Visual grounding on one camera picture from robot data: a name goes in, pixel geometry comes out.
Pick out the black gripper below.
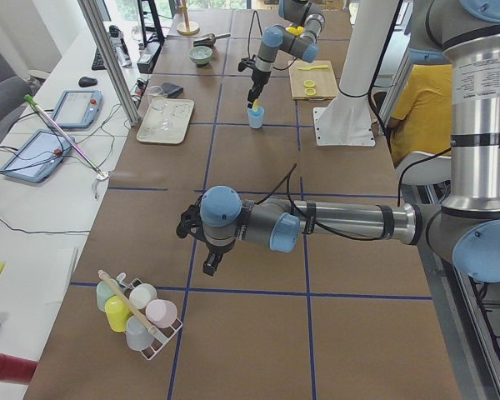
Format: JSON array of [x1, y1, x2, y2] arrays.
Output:
[[237, 57, 272, 108], [176, 195, 235, 276]]

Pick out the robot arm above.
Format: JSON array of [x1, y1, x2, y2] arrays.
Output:
[[237, 1, 325, 108], [176, 1, 500, 283]]

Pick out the light blue plastic cup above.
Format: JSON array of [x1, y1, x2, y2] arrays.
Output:
[[247, 106, 264, 129]]

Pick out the pink cup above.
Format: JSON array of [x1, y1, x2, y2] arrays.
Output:
[[145, 299, 178, 328]]

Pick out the yellow lemon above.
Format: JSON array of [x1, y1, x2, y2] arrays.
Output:
[[286, 26, 304, 36]]

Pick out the white cup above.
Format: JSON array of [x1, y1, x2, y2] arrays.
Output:
[[129, 283, 158, 310]]

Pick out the wooden cup tree stand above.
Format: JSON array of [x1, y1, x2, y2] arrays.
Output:
[[177, 0, 200, 36]]

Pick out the grey blue cup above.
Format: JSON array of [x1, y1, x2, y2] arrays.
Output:
[[125, 316, 154, 351]]

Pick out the yellow cup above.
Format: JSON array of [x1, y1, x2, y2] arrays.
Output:
[[104, 296, 132, 333]]

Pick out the mint green cup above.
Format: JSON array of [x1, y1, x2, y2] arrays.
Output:
[[96, 281, 115, 313]]

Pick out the yellow plastic knife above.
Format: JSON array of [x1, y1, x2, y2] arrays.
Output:
[[297, 64, 329, 71]]

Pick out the bamboo cutting board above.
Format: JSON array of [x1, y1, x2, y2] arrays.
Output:
[[288, 60, 338, 100]]

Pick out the green bowl of ice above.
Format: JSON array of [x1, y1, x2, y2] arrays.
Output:
[[187, 46, 213, 66]]

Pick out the steel ice scoop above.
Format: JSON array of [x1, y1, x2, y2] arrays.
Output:
[[193, 32, 231, 48]]

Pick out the folded grey cloth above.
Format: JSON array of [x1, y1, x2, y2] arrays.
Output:
[[161, 82, 183, 98]]

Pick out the cream bear serving tray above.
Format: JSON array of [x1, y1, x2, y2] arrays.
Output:
[[136, 99, 194, 145]]

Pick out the wooden stick on rack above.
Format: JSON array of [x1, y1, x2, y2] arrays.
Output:
[[97, 270, 158, 336]]

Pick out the clear wine glass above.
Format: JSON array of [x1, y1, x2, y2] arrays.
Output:
[[147, 86, 171, 130]]

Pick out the colourful rod with clip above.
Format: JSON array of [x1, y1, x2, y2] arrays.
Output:
[[24, 94, 110, 200]]

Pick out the person in yellow shirt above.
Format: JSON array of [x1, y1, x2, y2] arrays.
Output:
[[388, 64, 453, 166]]

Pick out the black computer mouse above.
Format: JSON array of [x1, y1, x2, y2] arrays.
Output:
[[78, 76, 98, 88]]

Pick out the blue teach pendant far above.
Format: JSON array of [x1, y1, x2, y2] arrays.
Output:
[[52, 90, 103, 130]]

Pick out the blue teach pendant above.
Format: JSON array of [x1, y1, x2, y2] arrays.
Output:
[[0, 129, 73, 183], [52, 90, 103, 130]]

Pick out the blue teach pendant near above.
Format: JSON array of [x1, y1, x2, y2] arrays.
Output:
[[0, 129, 73, 183]]

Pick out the red cylinder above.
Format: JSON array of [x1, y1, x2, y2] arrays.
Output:
[[0, 353, 38, 385]]

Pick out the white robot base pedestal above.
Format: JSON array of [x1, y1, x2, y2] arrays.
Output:
[[313, 0, 402, 147]]

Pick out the aluminium frame post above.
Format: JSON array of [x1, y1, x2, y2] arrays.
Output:
[[77, 0, 139, 127]]

